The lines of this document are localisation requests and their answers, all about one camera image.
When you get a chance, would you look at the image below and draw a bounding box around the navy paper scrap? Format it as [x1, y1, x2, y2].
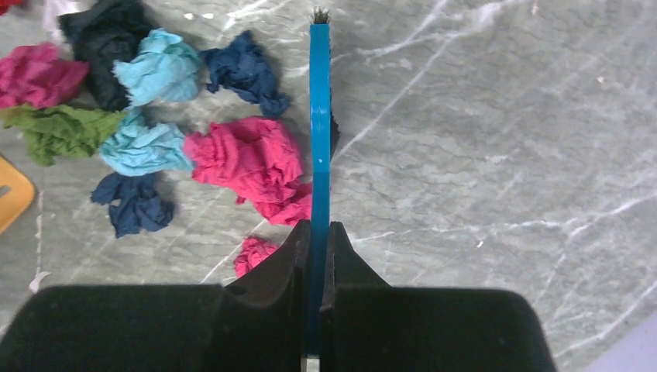
[90, 172, 175, 238]
[199, 30, 291, 118]

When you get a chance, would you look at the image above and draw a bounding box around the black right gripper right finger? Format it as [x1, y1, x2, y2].
[320, 222, 556, 371]

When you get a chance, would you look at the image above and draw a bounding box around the green paper scrap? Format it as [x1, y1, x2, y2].
[1, 105, 126, 167]

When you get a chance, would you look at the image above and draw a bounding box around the pink paper scrap front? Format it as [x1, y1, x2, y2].
[1, 43, 89, 109]

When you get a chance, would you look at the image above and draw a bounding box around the navy paper scrap front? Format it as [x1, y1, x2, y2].
[90, 172, 175, 238]

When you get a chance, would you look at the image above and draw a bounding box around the small pink paper scrap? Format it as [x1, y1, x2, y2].
[233, 236, 280, 278]

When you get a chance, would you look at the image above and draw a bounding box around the magenta paper scrap large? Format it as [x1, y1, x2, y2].
[183, 116, 312, 226]

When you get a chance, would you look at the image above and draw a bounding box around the white paper scrap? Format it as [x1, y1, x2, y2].
[42, 0, 82, 42]

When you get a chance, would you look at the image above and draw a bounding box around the black paper scrap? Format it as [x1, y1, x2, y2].
[58, 0, 153, 111]

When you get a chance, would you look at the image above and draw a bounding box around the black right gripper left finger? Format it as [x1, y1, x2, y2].
[1, 221, 311, 371]

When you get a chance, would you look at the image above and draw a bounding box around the navy paper scrap middle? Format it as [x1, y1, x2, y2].
[199, 30, 291, 118]

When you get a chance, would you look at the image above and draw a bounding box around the orange slotted scoop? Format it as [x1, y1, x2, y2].
[1, 157, 36, 233]

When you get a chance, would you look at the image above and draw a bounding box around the teal paper scrap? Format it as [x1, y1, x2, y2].
[98, 108, 193, 177]
[112, 28, 203, 107]

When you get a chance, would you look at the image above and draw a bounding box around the blue hand brush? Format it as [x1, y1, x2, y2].
[305, 7, 332, 358]

